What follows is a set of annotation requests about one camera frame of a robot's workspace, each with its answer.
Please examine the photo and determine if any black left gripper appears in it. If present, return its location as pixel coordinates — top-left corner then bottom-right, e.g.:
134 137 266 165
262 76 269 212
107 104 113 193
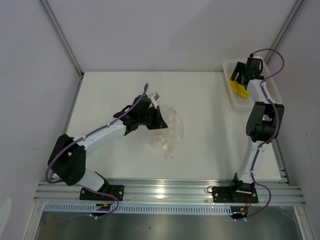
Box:
138 106 168 130

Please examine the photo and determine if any clear zip top bag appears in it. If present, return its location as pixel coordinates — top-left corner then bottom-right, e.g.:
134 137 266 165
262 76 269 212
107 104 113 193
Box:
152 104 184 161

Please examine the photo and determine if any yellow banana bunch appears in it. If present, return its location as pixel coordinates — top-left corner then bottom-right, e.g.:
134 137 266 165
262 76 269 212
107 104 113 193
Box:
229 72 249 99

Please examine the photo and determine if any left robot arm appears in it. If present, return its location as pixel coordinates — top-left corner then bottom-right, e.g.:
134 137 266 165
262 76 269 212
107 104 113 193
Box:
47 92 168 200

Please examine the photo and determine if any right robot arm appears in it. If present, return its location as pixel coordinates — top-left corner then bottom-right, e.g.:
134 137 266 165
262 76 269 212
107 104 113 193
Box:
228 54 285 202

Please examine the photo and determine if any white perforated plastic basket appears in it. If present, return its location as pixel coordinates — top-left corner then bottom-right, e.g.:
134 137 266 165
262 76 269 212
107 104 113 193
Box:
222 60 283 112

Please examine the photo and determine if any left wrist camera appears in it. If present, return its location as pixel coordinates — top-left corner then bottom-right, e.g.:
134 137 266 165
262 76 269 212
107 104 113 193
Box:
147 92 160 105

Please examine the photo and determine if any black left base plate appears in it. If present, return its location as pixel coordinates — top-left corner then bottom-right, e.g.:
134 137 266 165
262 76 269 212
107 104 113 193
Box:
79 184 125 202

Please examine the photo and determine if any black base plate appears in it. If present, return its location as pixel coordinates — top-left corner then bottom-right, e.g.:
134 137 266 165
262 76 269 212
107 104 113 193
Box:
211 186 259 204
79 184 125 202

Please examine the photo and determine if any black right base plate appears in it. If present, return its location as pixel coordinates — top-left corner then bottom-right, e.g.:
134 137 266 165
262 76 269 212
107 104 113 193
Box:
211 186 259 204

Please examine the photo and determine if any white slotted cable duct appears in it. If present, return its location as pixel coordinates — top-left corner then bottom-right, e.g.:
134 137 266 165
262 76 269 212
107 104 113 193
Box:
43 202 232 216

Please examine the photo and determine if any aluminium frame rail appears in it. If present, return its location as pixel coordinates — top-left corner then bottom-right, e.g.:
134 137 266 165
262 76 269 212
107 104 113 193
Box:
33 178 306 207

